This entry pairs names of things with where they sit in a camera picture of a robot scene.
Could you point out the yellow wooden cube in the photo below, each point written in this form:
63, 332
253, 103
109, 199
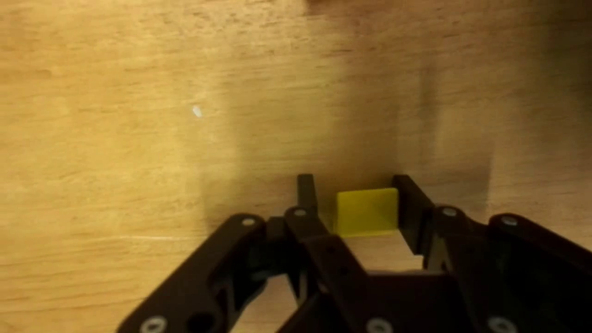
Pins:
366, 212

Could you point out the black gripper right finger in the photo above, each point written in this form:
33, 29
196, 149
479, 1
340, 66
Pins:
510, 271

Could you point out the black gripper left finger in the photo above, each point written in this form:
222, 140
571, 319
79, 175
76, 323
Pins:
320, 279

